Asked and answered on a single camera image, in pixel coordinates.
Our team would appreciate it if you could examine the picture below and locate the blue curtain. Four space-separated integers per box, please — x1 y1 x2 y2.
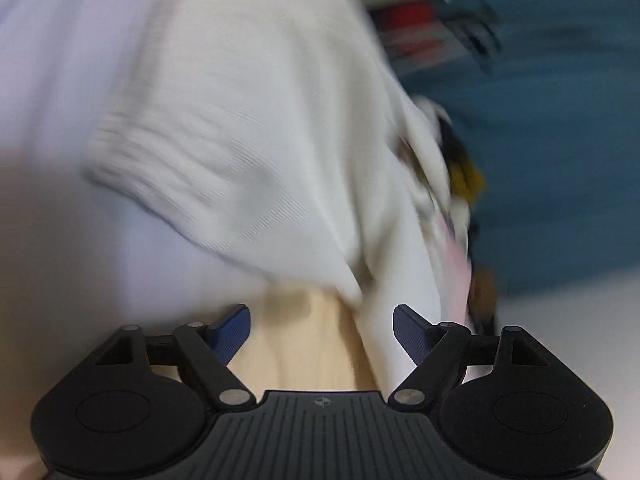
332 0 640 297

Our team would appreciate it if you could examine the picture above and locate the black cloth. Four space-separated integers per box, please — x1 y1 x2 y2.
439 119 467 162

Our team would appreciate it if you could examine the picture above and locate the brown plush toy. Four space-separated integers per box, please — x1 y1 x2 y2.
471 269 499 313

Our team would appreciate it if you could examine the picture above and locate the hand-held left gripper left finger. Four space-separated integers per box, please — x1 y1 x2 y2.
95 304 257 411

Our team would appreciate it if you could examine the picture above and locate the white knit sweater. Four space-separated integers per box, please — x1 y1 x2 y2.
85 0 473 396

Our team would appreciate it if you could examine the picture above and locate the white metal rack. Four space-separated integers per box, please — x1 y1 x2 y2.
360 0 503 70

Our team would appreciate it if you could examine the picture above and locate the yellow cloth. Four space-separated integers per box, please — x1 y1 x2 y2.
449 156 487 202

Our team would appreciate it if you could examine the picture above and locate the pastel blanket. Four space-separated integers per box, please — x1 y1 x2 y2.
0 0 481 480

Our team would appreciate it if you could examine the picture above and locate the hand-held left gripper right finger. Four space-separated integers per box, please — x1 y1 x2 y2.
387 304 548 411

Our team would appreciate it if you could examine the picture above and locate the red cloth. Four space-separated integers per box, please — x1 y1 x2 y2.
382 2 440 32

